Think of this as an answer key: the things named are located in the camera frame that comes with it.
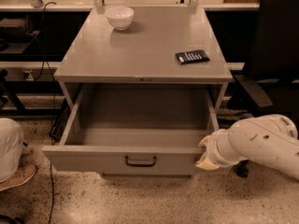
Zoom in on grey top drawer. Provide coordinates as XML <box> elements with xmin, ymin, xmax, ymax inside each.
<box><xmin>43</xmin><ymin>84</ymin><xmax>218</xmax><ymax>177</ymax></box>

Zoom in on black power cable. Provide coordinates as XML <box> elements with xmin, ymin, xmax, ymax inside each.
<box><xmin>25</xmin><ymin>1</ymin><xmax>59</xmax><ymax>224</ymax></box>

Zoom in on person's leg beige trousers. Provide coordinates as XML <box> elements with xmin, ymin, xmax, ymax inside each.
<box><xmin>0</xmin><ymin>118</ymin><xmax>23</xmax><ymax>182</ymax></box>

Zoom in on tan shoe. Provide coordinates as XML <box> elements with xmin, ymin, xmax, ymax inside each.
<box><xmin>0</xmin><ymin>164</ymin><xmax>37</xmax><ymax>191</ymax></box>

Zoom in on black office chair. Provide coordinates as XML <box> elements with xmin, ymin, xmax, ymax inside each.
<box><xmin>225</xmin><ymin>0</ymin><xmax>299</xmax><ymax>179</ymax></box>

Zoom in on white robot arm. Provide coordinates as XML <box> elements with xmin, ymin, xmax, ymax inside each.
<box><xmin>195</xmin><ymin>114</ymin><xmax>299</xmax><ymax>179</ymax></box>

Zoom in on wall power outlet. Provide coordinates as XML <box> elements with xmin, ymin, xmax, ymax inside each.
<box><xmin>23</xmin><ymin>70</ymin><xmax>34</xmax><ymax>81</ymax></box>

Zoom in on white ceramic bowl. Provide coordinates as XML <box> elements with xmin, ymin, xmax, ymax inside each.
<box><xmin>105</xmin><ymin>7</ymin><xmax>135</xmax><ymax>31</ymax></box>

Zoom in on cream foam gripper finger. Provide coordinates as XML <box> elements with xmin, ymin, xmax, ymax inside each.
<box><xmin>195</xmin><ymin>153</ymin><xmax>219</xmax><ymax>171</ymax></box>

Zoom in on grey drawer cabinet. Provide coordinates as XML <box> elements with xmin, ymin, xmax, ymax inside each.
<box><xmin>53</xmin><ymin>5</ymin><xmax>234</xmax><ymax>179</ymax></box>

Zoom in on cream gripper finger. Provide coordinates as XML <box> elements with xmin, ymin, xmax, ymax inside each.
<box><xmin>198</xmin><ymin>135</ymin><xmax>210</xmax><ymax>148</ymax></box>

